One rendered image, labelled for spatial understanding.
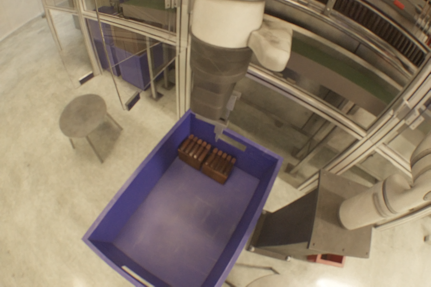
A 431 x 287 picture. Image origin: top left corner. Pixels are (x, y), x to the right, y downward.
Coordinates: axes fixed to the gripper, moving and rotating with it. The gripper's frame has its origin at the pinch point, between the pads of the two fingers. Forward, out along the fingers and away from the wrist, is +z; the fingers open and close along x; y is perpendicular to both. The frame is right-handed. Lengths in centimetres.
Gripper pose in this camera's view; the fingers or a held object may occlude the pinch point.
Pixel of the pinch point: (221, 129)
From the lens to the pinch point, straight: 34.1
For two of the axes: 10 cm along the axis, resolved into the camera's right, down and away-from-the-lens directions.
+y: -9.2, -3.6, 1.2
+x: -3.6, 7.2, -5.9
